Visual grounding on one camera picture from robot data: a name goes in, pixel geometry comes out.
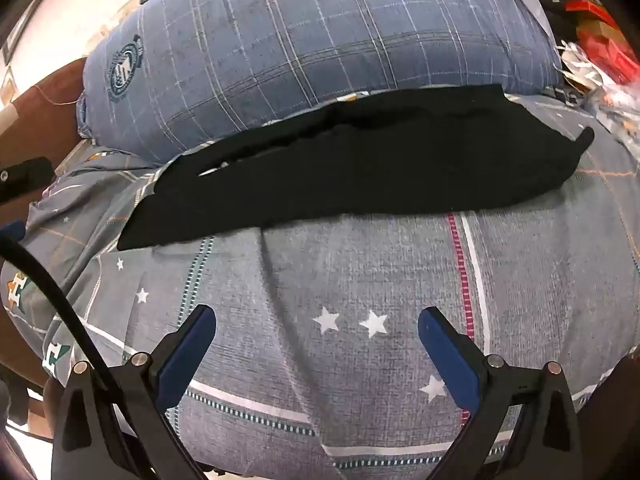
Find black pants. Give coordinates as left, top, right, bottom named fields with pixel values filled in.
left=118, top=84, right=594, bottom=250

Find brown wooden headboard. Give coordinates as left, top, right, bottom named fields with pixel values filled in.
left=0, top=58, right=86, bottom=167

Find grey star patterned bedsheet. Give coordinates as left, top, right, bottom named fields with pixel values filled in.
left=24, top=96, right=639, bottom=479

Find blue plaid pillow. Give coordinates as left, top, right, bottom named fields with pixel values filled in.
left=76, top=0, right=561, bottom=164

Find clear plastic bags clutter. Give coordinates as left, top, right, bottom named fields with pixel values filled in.
left=559, top=40, right=639, bottom=160

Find red boxes pile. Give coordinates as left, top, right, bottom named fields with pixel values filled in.
left=563, top=0, right=639, bottom=84

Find black cable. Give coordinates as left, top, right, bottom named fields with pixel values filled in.
left=0, top=233, right=151, bottom=480

